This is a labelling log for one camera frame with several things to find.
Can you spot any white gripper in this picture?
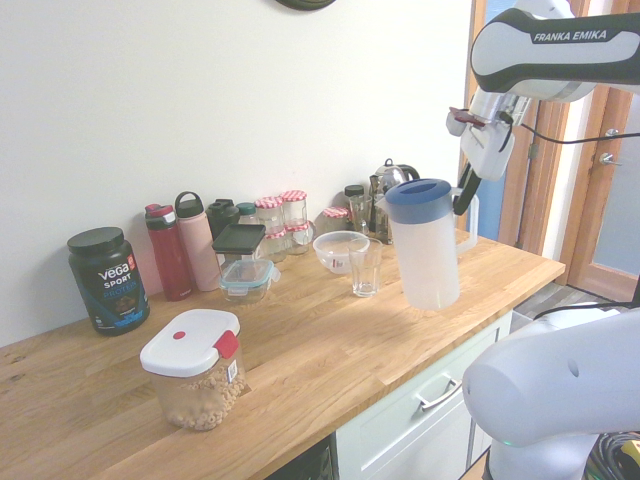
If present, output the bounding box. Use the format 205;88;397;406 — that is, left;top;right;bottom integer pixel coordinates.
453;119;517;217

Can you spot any translucent pitcher with blue lid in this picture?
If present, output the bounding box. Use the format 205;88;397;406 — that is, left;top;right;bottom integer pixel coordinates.
374;178;480;311

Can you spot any dark red water bottle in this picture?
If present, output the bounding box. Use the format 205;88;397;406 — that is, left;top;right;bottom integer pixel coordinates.
143;203;194;302

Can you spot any steel electric kettle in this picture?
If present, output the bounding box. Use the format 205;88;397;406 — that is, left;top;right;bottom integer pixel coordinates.
368;158;407;245

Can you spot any clear glass tumbler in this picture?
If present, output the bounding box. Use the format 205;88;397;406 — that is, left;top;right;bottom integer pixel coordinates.
348;195;374;236

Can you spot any short jar red-checked lid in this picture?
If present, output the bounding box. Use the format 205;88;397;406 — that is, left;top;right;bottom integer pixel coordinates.
321;206;351;235

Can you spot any clear faceted drinking glass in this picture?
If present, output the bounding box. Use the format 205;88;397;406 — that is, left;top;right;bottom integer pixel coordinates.
347;237;384;299

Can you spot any translucent plastic bowl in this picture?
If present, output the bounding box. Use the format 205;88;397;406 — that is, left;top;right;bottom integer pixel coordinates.
312;230;371;275

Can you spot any tall jar red-checked lid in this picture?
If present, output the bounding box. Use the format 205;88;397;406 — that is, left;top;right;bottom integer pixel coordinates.
279;189;309;227
254;196;286;235

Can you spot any small jar red-checked lid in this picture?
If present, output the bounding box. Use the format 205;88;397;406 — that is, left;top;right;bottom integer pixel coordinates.
263;229;290;264
284;221;312;256

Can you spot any black-lidded square container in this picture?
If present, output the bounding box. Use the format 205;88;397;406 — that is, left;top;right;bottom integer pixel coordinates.
211;223;267;271

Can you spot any glass container with teal lid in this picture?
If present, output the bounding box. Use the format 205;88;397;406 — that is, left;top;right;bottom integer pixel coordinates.
218;258;281;304

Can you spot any black shaker bottle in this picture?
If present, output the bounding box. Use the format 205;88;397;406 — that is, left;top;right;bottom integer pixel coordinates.
205;198;240;241

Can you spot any pale green kitchen cabinet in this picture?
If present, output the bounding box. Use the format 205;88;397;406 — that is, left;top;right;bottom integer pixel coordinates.
334;309;516;480

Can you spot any pink bottle with black cap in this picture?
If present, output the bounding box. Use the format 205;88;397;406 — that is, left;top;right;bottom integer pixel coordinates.
173;191;221;292

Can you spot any yellow box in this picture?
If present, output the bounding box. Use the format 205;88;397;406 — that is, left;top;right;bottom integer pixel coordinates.
619;438;640;469

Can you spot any black appliance under counter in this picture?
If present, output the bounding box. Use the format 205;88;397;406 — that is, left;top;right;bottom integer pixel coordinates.
272;432;337;480

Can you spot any cereal container with white lid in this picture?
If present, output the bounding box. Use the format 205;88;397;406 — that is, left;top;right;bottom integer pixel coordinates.
138;308;248;431

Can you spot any black Vega protein tub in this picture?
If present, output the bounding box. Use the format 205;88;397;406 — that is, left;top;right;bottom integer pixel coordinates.
67;227;151;337

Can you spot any steel kettle with black handle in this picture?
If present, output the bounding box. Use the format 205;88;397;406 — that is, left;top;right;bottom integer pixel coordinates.
394;163;422;185

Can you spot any wooden door frame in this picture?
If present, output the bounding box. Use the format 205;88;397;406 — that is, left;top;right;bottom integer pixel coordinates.
469;0;574;289

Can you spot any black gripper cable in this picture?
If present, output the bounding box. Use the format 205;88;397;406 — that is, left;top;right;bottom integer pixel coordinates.
497;112;640;146

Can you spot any silver drawer handle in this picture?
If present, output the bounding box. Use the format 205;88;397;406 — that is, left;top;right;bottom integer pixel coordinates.
413;375;462;411

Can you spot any black round wall clock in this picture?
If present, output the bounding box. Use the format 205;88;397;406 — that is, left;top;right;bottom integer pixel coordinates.
273;0;337;11

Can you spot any black coiled cable bundle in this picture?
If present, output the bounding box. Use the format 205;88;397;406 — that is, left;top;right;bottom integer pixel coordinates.
589;429;640;480

